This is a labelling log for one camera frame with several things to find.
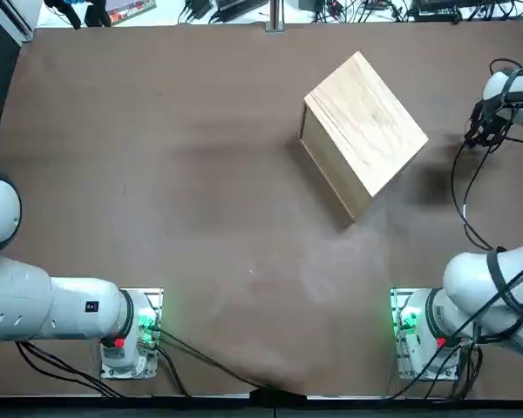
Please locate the black power adapter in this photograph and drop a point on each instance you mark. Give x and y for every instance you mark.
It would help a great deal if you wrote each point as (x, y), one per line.
(199, 8)

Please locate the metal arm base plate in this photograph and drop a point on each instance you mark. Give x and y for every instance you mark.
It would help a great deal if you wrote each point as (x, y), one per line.
(398, 348)
(150, 300)

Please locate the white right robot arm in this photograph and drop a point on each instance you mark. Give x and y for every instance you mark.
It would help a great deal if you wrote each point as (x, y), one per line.
(470, 270)

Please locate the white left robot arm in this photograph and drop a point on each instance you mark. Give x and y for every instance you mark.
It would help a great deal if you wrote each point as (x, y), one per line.
(69, 305)

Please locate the colourful printed box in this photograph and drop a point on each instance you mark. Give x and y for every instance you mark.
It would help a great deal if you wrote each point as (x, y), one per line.
(131, 9)

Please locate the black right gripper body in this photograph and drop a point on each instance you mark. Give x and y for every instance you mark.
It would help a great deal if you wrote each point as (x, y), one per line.
(497, 115)

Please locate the black electronics box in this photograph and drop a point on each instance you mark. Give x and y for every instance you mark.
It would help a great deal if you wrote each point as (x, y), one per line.
(433, 8)

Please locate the wooden drawer box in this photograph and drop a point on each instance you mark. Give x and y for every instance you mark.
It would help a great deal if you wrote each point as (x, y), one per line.
(366, 122)

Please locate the white cabinet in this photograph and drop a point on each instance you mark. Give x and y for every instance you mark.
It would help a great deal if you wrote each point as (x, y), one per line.
(13, 17)

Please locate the grey power brick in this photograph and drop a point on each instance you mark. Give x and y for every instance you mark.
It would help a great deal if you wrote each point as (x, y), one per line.
(239, 4)

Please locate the metal post with bracket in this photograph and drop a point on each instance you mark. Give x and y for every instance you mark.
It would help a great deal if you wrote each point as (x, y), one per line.
(275, 15)

